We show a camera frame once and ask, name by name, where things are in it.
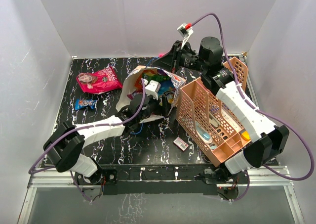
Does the blue candy bar wrapper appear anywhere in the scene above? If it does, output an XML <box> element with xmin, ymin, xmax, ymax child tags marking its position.
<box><xmin>75</xmin><ymin>99</ymin><xmax>97</xmax><ymax>110</ymax></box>

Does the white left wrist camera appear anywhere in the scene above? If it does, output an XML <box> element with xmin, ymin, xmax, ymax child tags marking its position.
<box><xmin>143</xmin><ymin>79</ymin><xmax>161</xmax><ymax>100</ymax></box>

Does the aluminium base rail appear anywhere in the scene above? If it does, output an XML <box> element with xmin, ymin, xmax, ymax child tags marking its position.
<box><xmin>18</xmin><ymin>164</ymin><xmax>304</xmax><ymax>224</ymax></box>

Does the pink snack bag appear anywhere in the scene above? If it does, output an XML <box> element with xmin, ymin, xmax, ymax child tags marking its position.
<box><xmin>76</xmin><ymin>66</ymin><xmax>123</xmax><ymax>94</ymax></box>

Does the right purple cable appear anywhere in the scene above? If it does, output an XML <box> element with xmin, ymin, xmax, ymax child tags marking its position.
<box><xmin>191</xmin><ymin>12</ymin><xmax>316</xmax><ymax>202</ymax></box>

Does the purple cable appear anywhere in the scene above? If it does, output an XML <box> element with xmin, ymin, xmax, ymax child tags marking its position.
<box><xmin>191</xmin><ymin>12</ymin><xmax>316</xmax><ymax>202</ymax></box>
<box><xmin>28</xmin><ymin>78</ymin><xmax>146</xmax><ymax>202</ymax></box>

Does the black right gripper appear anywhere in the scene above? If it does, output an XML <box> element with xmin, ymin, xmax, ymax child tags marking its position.
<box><xmin>153</xmin><ymin>41</ymin><xmax>208</xmax><ymax>74</ymax></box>

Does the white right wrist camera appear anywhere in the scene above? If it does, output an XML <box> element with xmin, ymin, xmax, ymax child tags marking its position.
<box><xmin>177</xmin><ymin>23</ymin><xmax>194</xmax><ymax>49</ymax></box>

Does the yellow object in organizer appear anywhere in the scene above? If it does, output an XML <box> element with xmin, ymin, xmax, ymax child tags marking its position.
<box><xmin>240</xmin><ymin>131</ymin><xmax>250</xmax><ymax>141</ymax></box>

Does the pink mesh file organizer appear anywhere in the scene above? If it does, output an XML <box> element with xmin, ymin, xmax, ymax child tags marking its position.
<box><xmin>175</xmin><ymin>56</ymin><xmax>252</xmax><ymax>168</ymax></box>

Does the orange snack packet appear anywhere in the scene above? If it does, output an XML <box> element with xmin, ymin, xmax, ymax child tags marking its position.
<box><xmin>134</xmin><ymin>76</ymin><xmax>143</xmax><ymax>91</ymax></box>

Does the small red white box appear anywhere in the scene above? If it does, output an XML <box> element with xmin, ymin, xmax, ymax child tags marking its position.
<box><xmin>173</xmin><ymin>137</ymin><xmax>189</xmax><ymax>151</ymax></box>

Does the checkered paper bag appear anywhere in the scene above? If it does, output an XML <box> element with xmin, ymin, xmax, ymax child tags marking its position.
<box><xmin>116</xmin><ymin>66</ymin><xmax>186</xmax><ymax>131</ymax></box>

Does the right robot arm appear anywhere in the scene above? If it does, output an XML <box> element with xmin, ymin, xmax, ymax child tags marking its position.
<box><xmin>153</xmin><ymin>37</ymin><xmax>289</xmax><ymax>183</ymax></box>

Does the blue snack packet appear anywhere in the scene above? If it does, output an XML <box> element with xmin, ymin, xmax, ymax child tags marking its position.
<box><xmin>158</xmin><ymin>81</ymin><xmax>175</xmax><ymax>96</ymax></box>

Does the green snack packet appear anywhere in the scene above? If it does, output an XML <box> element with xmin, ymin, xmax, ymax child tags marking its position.
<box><xmin>142</xmin><ymin>70</ymin><xmax>157</xmax><ymax>81</ymax></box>

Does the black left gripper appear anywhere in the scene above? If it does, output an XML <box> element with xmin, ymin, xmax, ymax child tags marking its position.
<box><xmin>136</xmin><ymin>93</ymin><xmax>171</xmax><ymax>123</ymax></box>

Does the blue tape dispenser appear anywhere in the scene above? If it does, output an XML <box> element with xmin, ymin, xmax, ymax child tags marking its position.
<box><xmin>196</xmin><ymin>122</ymin><xmax>213</xmax><ymax>144</ymax></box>

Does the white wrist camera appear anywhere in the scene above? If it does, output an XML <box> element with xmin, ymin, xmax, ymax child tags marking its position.
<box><xmin>177</xmin><ymin>23</ymin><xmax>194</xmax><ymax>49</ymax></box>
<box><xmin>143</xmin><ymin>79</ymin><xmax>161</xmax><ymax>100</ymax></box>

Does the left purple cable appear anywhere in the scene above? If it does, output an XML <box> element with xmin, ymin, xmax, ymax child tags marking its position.
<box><xmin>28</xmin><ymin>78</ymin><xmax>146</xmax><ymax>202</ymax></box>

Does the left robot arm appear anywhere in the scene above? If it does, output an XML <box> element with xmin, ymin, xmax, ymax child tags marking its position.
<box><xmin>43</xmin><ymin>94</ymin><xmax>171</xmax><ymax>184</ymax></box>

